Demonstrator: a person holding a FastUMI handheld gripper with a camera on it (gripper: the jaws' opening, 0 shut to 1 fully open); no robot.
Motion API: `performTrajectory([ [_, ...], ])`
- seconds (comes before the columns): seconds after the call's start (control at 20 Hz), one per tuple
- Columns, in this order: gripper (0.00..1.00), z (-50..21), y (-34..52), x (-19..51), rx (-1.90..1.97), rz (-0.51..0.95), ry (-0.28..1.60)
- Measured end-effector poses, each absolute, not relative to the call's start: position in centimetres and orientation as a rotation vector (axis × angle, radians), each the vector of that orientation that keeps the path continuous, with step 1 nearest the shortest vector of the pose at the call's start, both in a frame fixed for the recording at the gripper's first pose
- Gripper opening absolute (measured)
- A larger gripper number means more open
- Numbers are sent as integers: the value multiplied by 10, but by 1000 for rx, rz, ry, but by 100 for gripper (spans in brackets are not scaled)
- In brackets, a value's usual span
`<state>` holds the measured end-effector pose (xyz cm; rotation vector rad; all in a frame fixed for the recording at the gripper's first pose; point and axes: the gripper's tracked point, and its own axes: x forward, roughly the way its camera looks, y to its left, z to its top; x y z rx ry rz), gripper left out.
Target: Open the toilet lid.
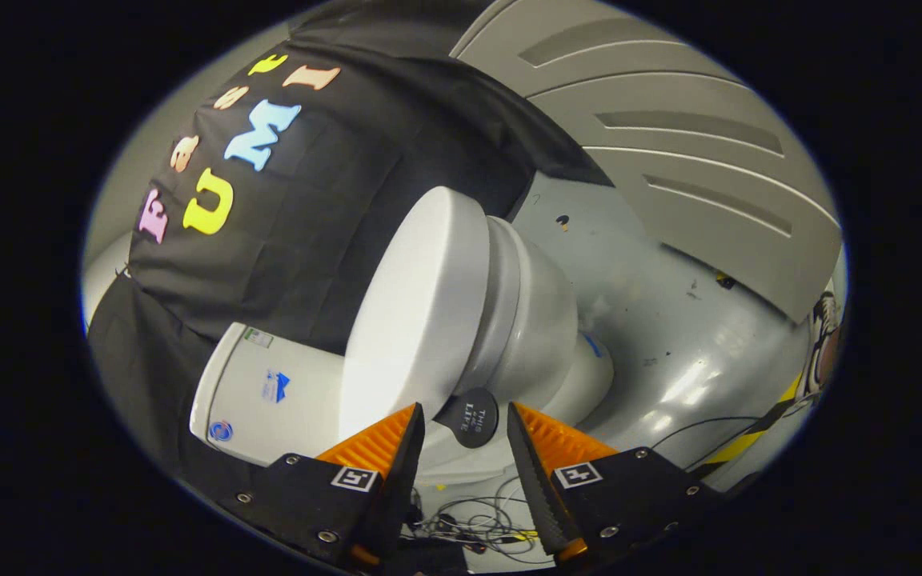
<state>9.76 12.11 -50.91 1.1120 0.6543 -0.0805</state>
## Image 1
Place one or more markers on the black round lid pull tab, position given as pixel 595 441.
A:
pixel 473 416

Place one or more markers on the white toilet lid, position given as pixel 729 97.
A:
pixel 417 304

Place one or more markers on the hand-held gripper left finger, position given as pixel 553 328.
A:
pixel 401 480

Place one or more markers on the white ceramic toilet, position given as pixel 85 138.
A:
pixel 545 328

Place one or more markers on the cartoon figure sticker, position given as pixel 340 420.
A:
pixel 823 344

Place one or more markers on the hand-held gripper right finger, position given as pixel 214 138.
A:
pixel 533 480

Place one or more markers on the yellow black hazard tape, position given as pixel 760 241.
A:
pixel 749 436

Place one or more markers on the white toilet seat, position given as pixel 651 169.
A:
pixel 497 296

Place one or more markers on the black backdrop cloth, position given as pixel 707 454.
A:
pixel 349 160

